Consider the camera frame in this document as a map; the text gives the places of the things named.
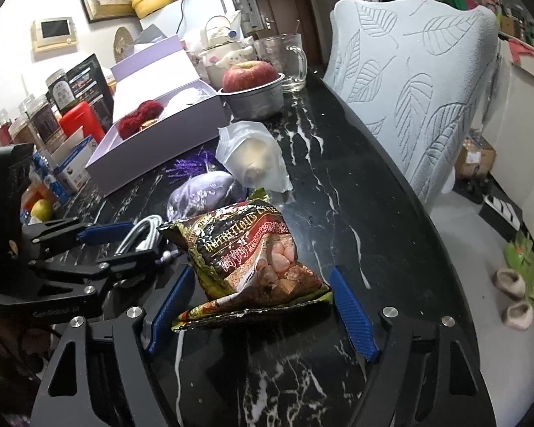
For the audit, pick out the lavender open gift box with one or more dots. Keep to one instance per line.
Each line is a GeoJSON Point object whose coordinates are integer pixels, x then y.
{"type": "Point", "coordinates": [156, 71]}

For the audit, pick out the purple satin sachet with tassel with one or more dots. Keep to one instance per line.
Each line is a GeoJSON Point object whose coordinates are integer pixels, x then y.
{"type": "Point", "coordinates": [202, 185]}

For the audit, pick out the yellow lemon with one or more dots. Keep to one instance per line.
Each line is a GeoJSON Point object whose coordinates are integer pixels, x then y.
{"type": "Point", "coordinates": [43, 211]}

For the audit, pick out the red fluffy soft toy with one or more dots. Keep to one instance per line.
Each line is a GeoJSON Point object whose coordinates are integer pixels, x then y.
{"type": "Point", "coordinates": [131, 123]}

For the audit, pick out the blue white medicine box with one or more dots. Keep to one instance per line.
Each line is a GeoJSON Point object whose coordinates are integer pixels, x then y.
{"type": "Point", "coordinates": [71, 158]}

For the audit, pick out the white refrigerator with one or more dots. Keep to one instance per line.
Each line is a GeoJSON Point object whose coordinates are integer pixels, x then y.
{"type": "Point", "coordinates": [187, 18]}

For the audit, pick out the glass mug with stirrer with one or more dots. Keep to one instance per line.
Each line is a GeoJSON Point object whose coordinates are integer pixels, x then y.
{"type": "Point", "coordinates": [286, 54]}

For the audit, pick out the clear zip plastic bag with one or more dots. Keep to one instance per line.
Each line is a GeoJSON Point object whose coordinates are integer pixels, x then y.
{"type": "Point", "coordinates": [251, 154]}

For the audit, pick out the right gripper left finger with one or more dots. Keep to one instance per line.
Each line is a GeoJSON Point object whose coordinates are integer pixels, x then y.
{"type": "Point", "coordinates": [164, 306]}

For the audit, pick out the red plastic container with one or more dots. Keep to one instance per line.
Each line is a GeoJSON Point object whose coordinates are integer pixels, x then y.
{"type": "Point", "coordinates": [82, 116]}

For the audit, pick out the red gold candy packet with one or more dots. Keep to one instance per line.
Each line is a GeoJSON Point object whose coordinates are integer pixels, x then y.
{"type": "Point", "coordinates": [149, 123]}

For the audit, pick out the pink fuzzy slippers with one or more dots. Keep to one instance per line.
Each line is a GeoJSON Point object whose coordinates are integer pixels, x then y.
{"type": "Point", "coordinates": [519, 315]}

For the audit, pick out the dark jar white lid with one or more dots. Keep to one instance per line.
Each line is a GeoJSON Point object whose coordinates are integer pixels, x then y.
{"type": "Point", "coordinates": [60, 90]}

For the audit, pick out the white cabinet counter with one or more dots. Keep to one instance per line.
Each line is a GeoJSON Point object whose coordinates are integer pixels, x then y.
{"type": "Point", "coordinates": [503, 128]}

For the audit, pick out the brown entrance door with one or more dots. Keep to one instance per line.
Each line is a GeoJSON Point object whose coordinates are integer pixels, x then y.
{"type": "Point", "coordinates": [280, 17]}

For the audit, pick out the wall intercom panel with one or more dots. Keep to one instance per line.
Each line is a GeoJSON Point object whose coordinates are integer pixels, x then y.
{"type": "Point", "coordinates": [51, 34]}

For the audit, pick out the green slippers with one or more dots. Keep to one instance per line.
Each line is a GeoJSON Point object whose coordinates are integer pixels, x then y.
{"type": "Point", "coordinates": [519, 256]}

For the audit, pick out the small metal bowl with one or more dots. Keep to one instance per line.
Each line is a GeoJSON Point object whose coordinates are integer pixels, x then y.
{"type": "Point", "coordinates": [256, 104]}

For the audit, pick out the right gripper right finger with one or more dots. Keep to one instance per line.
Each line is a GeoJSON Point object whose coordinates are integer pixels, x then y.
{"type": "Point", "coordinates": [358, 325]}

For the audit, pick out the red apple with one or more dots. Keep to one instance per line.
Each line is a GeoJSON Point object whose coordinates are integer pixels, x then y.
{"type": "Point", "coordinates": [247, 75]}

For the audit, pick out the colourful shrimp snack bag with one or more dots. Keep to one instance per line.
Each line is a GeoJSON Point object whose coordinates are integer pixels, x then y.
{"type": "Point", "coordinates": [246, 262]}

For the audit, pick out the black snack pouch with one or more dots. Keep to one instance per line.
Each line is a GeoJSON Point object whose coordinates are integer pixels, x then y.
{"type": "Point", "coordinates": [89, 84]}

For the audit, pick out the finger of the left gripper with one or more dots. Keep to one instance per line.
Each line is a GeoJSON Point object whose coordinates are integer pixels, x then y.
{"type": "Point", "coordinates": [84, 231]}
{"type": "Point", "coordinates": [119, 267]}

